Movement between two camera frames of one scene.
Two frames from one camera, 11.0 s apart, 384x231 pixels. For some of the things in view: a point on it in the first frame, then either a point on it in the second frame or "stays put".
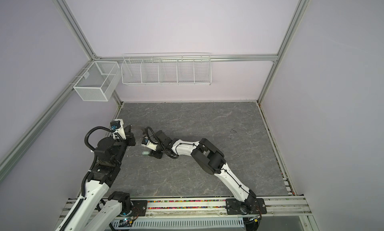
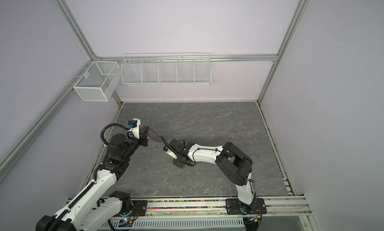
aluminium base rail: x=296 y=207 stays put
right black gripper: x=155 y=154 -> x=176 y=162
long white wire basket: x=167 y=70 stays put
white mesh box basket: x=100 y=82 stays put
